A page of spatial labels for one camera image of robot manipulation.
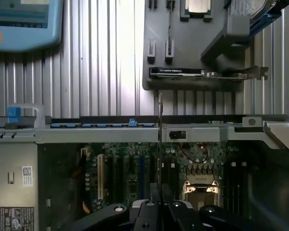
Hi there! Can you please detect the yellow and black wire bundle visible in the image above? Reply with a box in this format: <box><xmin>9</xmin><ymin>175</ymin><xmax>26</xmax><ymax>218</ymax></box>
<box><xmin>71</xmin><ymin>154</ymin><xmax>92</xmax><ymax>215</ymax></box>

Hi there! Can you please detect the black graphics card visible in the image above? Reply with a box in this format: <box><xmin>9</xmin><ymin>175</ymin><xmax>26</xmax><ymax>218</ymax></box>
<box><xmin>148</xmin><ymin>65</ymin><xmax>270</xmax><ymax>80</ymax></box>

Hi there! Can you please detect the black RAM slot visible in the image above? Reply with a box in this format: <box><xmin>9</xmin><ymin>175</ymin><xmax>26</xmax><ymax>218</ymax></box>
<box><xmin>170</xmin><ymin>161</ymin><xmax>176</xmax><ymax>200</ymax></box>
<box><xmin>230</xmin><ymin>161</ymin><xmax>237</xmax><ymax>205</ymax></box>

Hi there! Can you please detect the green motherboard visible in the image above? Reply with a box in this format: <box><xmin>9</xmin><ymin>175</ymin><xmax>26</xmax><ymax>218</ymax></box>
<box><xmin>79</xmin><ymin>141</ymin><xmax>252</xmax><ymax>217</ymax></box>

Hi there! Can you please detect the blue teach pendant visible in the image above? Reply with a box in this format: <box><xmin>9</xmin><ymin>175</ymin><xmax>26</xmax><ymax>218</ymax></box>
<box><xmin>0</xmin><ymin>0</ymin><xmax>65</xmax><ymax>53</ymax></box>

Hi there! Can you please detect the grey open PC case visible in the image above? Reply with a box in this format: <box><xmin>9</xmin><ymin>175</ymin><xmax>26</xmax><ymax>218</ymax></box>
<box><xmin>0</xmin><ymin>103</ymin><xmax>289</xmax><ymax>231</ymax></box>

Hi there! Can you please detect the black regulatory label sticker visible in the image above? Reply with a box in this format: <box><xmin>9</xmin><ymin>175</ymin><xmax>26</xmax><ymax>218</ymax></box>
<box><xmin>0</xmin><ymin>206</ymin><xmax>36</xmax><ymax>231</ymax></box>

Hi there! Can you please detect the hard disk with blue carrier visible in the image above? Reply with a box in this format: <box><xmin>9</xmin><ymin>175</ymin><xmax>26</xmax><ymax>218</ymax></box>
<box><xmin>227</xmin><ymin>0</ymin><xmax>289</xmax><ymax>47</ymax></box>

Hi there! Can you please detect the silver CPU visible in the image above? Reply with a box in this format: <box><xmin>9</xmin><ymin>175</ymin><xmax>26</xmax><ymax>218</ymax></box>
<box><xmin>184</xmin><ymin>0</ymin><xmax>224</xmax><ymax>15</ymax></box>

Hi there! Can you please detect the red wire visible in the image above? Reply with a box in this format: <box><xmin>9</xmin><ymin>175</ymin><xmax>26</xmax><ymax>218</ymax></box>
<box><xmin>179</xmin><ymin>142</ymin><xmax>209</xmax><ymax>165</ymax></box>

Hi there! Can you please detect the white barcode sticker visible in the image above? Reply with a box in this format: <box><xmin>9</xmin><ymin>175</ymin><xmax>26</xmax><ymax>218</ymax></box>
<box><xmin>21</xmin><ymin>166</ymin><xmax>34</xmax><ymax>188</ymax></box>

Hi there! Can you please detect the silver CPU socket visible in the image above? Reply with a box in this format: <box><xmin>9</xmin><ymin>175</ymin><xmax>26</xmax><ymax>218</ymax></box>
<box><xmin>182</xmin><ymin>177</ymin><xmax>220</xmax><ymax>210</ymax></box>

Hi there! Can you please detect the blue expansion slot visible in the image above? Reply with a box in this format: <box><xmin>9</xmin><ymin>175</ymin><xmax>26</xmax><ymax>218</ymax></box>
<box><xmin>139</xmin><ymin>154</ymin><xmax>145</xmax><ymax>201</ymax></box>

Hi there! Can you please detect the blue case latch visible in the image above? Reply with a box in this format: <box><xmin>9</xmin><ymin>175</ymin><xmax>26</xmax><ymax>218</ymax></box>
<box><xmin>7</xmin><ymin>106</ymin><xmax>22</xmax><ymax>125</ymax></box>

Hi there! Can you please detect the grey parts rack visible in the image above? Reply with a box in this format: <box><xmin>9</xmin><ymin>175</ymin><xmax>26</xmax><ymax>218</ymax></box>
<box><xmin>142</xmin><ymin>0</ymin><xmax>256</xmax><ymax>91</ymax></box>

